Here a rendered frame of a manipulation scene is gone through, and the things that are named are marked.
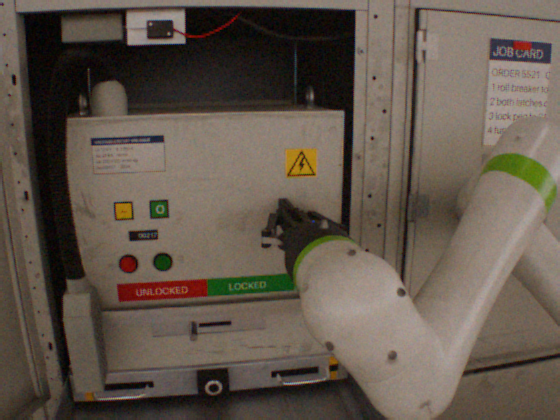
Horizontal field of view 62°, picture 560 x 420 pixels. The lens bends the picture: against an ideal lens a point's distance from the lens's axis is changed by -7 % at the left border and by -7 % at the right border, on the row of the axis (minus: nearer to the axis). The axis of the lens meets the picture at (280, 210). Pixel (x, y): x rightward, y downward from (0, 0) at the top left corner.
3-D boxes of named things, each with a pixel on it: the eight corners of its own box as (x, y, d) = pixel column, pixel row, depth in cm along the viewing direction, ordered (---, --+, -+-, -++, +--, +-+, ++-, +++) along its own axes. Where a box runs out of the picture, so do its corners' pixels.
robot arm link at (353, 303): (390, 251, 45) (292, 325, 45) (449, 339, 49) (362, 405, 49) (342, 209, 58) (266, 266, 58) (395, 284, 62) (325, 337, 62)
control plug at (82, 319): (104, 392, 79) (89, 298, 74) (75, 394, 78) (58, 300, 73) (110, 367, 86) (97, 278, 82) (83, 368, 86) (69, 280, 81)
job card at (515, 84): (544, 146, 96) (554, 42, 90) (482, 147, 93) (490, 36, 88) (542, 146, 97) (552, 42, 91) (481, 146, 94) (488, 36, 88)
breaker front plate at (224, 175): (335, 360, 97) (344, 115, 84) (85, 381, 89) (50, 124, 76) (333, 357, 98) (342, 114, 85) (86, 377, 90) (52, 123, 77)
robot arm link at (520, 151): (553, 175, 83) (496, 136, 86) (596, 131, 72) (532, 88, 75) (519, 247, 75) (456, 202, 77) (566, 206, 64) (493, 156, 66)
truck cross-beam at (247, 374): (347, 378, 99) (349, 353, 97) (74, 402, 89) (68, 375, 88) (340, 365, 103) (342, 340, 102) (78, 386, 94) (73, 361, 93)
